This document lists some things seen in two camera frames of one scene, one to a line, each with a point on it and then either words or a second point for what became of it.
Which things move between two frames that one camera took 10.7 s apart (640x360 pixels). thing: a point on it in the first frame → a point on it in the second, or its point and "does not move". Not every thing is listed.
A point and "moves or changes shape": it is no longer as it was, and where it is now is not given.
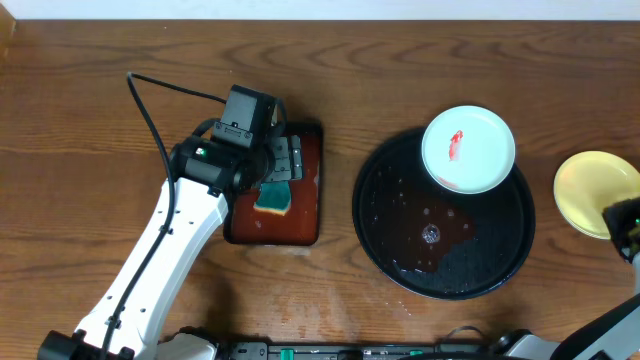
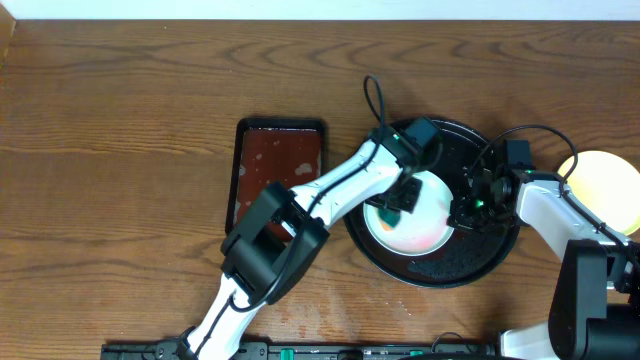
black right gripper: [616, 214] → [460, 217]
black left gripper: [291, 156] → [416, 199]
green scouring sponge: [274, 196] moves or changes shape
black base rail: [248, 350] does not move
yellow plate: [587, 183] does not move
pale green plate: [468, 149] → [418, 233]
